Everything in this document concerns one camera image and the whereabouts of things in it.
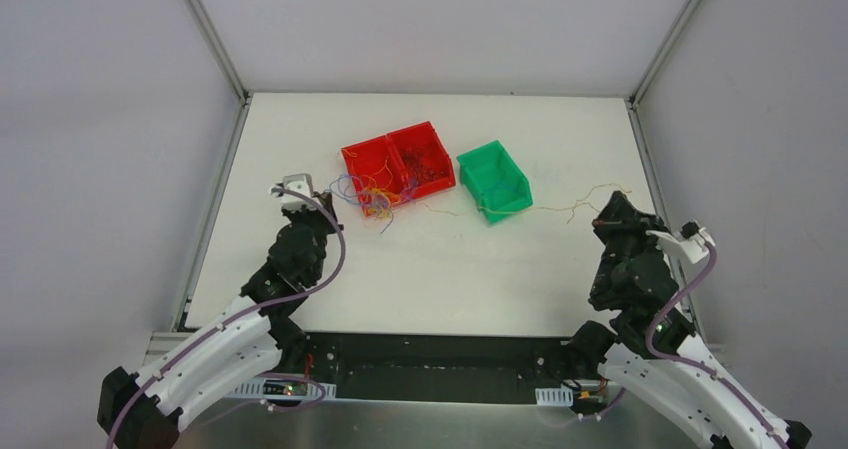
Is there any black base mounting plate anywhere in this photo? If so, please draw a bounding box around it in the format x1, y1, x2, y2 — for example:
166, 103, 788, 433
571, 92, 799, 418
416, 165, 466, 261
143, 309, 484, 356
277, 332, 598, 405

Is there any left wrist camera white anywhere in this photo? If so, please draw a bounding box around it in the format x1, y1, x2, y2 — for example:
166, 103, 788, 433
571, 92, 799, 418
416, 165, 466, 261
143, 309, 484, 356
269, 173, 313, 212

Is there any white cable duct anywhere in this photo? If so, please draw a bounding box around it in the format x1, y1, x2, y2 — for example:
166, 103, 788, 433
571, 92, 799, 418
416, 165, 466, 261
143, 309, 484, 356
227, 377, 337, 402
534, 386, 574, 408

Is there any long yellow cable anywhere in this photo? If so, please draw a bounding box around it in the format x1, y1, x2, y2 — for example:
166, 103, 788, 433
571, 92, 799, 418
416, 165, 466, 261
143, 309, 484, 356
420, 182, 634, 227

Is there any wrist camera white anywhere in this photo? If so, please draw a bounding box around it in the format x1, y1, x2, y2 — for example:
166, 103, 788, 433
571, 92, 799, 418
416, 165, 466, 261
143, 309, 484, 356
269, 173, 313, 212
646, 221, 716, 265

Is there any left white cable duct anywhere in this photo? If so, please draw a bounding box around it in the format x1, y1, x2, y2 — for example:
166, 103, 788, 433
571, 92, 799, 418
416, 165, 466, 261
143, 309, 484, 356
227, 377, 337, 402

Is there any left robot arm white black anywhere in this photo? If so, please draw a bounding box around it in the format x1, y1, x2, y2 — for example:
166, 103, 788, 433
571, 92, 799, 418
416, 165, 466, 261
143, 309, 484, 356
96, 184, 347, 448

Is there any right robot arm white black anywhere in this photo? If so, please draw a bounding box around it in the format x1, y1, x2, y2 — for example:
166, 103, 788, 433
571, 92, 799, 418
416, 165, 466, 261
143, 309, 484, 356
567, 190, 812, 448

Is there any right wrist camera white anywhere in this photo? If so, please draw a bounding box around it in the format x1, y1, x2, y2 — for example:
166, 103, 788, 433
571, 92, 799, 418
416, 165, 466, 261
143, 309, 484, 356
646, 221, 716, 265

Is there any green plastic bin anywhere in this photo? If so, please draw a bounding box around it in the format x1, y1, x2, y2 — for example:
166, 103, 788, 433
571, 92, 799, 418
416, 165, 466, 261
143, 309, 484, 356
457, 140, 534, 224

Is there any red plastic bin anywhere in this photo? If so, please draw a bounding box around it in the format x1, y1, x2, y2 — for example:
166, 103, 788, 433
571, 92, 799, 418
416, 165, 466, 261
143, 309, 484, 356
341, 121, 456, 217

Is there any right white cable duct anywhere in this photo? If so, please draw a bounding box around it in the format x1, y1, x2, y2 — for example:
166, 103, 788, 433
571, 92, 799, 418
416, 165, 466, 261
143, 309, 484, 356
534, 386, 574, 408

